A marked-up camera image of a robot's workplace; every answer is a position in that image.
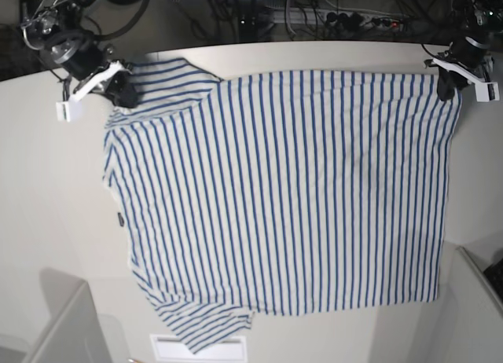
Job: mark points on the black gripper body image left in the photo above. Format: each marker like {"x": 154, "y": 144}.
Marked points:
{"x": 79, "y": 62}

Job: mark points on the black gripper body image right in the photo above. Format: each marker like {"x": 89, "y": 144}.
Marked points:
{"x": 469, "y": 51}

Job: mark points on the blue white striped T-shirt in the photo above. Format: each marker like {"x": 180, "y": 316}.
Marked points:
{"x": 283, "y": 193}

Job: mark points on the white partition panel right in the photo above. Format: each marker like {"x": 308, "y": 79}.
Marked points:
{"x": 464, "y": 324}

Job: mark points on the white partition panel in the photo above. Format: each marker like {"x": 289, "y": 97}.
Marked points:
{"x": 464, "y": 324}
{"x": 73, "y": 334}

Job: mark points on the white partition panel left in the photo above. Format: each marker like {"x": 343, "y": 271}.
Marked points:
{"x": 73, "y": 334}

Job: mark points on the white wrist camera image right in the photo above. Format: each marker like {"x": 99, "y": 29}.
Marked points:
{"x": 486, "y": 90}

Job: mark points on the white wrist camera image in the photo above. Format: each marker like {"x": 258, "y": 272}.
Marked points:
{"x": 71, "y": 107}
{"x": 486, "y": 90}

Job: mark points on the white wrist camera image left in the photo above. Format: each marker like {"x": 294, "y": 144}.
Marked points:
{"x": 71, "y": 107}

